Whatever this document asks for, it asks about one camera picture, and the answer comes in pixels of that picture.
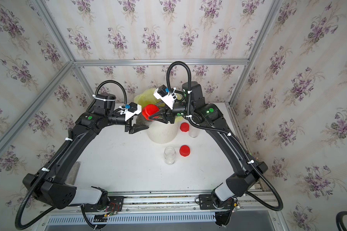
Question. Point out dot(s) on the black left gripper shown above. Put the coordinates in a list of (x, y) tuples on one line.
[(134, 128)]

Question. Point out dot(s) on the grey block beside table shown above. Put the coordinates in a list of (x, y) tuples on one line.
[(72, 176)]

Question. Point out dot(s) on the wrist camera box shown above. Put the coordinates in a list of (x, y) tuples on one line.
[(130, 110), (162, 93)]

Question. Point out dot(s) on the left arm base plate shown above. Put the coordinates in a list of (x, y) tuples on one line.
[(113, 206)]

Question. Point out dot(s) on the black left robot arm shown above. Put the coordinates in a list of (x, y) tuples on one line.
[(49, 186)]

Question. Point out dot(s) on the aluminium rail frame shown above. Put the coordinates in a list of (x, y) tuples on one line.
[(179, 201)]

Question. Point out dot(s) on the white trash bin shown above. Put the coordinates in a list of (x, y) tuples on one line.
[(162, 133)]

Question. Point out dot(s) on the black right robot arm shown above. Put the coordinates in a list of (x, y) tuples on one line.
[(190, 104)]

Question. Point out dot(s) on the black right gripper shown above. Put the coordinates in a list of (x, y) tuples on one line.
[(166, 116)]

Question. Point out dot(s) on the red jar lid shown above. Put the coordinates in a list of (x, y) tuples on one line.
[(184, 150), (185, 127)]

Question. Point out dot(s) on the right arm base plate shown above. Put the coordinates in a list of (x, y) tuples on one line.
[(207, 202)]

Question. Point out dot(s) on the red-lid tea jar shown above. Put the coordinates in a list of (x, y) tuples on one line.
[(147, 111), (193, 131), (169, 155)]

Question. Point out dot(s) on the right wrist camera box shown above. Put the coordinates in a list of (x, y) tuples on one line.
[(162, 93)]

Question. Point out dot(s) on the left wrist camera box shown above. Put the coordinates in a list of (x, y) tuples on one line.
[(130, 110)]

